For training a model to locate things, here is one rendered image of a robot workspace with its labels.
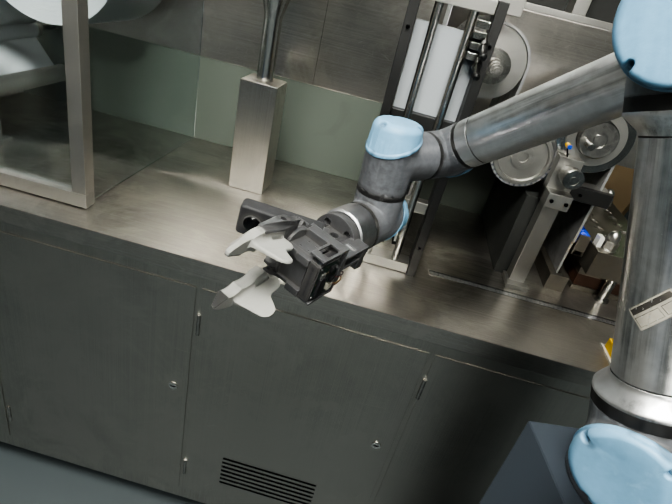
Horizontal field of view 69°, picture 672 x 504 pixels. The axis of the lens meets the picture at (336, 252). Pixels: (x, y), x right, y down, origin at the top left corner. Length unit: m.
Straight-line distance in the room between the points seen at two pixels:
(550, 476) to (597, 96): 0.51
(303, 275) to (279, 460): 0.79
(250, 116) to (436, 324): 0.64
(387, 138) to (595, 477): 0.46
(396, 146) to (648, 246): 0.33
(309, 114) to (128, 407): 0.91
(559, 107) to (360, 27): 0.80
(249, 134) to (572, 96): 0.77
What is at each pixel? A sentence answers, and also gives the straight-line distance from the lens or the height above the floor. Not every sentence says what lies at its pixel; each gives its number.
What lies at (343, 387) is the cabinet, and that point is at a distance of 1.10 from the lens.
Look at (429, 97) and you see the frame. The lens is 0.97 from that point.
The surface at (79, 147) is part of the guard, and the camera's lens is 1.08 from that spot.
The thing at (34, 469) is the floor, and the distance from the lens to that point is 1.80.
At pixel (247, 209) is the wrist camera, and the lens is 0.65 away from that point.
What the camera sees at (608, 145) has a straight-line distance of 1.13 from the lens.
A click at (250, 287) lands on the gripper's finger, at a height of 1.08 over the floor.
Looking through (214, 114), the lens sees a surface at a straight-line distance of 1.54.
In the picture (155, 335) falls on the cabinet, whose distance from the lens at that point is 1.17.
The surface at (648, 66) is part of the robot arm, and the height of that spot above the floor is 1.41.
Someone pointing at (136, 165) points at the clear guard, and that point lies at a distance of 1.30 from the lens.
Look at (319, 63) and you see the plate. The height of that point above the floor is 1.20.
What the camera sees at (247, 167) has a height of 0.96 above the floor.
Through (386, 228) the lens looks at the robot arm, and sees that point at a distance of 0.73.
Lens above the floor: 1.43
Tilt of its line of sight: 29 degrees down
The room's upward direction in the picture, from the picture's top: 14 degrees clockwise
